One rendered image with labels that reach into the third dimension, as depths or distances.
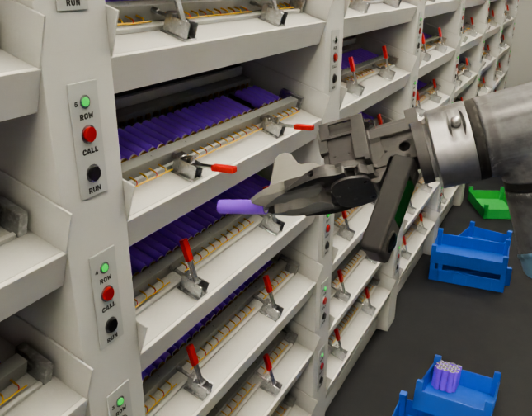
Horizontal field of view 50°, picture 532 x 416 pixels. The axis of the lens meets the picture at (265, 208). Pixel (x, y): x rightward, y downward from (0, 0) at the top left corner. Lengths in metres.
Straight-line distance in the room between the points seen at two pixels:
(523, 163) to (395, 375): 1.41
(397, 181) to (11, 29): 0.41
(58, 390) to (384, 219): 0.43
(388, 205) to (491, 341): 1.65
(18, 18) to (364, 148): 0.37
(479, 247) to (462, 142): 2.08
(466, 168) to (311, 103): 0.61
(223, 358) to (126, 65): 0.59
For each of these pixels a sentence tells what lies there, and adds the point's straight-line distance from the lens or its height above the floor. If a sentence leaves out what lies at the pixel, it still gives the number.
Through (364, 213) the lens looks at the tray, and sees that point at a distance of 1.71.
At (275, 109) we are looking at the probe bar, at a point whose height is 0.97.
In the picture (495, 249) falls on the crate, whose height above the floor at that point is 0.10.
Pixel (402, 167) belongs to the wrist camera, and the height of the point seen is 1.01.
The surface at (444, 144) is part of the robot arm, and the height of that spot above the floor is 1.04.
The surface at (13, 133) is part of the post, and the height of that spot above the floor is 1.05.
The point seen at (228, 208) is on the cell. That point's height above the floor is 0.94.
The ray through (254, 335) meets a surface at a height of 0.56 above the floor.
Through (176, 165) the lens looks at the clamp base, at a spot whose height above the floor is 0.95.
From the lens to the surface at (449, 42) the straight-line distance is 2.54.
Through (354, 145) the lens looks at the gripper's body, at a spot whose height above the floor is 1.03.
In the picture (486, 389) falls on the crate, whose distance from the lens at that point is 1.99.
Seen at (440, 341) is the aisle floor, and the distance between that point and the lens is 2.19.
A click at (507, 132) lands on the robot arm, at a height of 1.06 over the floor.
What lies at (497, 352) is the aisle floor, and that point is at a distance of 2.20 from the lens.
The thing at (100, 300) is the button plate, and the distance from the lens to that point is 0.70.
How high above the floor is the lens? 1.20
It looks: 22 degrees down
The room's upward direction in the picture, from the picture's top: straight up
